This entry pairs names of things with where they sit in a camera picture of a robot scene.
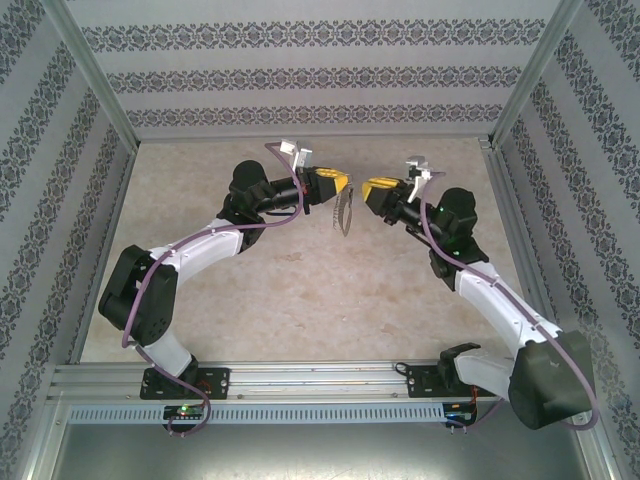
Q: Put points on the aluminium frame post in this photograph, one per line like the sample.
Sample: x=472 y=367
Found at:
x=96 y=75
x=534 y=75

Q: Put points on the aluminium frame bar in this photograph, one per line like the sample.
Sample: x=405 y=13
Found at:
x=40 y=440
x=602 y=455

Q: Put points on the aluminium side rail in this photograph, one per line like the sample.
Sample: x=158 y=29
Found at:
x=510 y=200

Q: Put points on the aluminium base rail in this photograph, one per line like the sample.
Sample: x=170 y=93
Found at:
x=320 y=380

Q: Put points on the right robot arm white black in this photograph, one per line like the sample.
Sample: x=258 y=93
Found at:
x=500 y=300

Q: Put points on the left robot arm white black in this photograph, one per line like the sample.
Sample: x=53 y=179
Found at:
x=205 y=240

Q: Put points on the small circuit board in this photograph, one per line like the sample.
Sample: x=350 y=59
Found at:
x=182 y=411
x=460 y=414

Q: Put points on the white right camera bracket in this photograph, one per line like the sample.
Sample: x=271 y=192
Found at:
x=417 y=190

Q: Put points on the grey metal panel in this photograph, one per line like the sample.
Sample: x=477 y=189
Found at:
x=320 y=455

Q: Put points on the aluminium wall base strip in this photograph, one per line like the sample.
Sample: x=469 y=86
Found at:
x=315 y=138

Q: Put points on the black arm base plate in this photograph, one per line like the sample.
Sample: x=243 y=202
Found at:
x=217 y=382
x=425 y=382

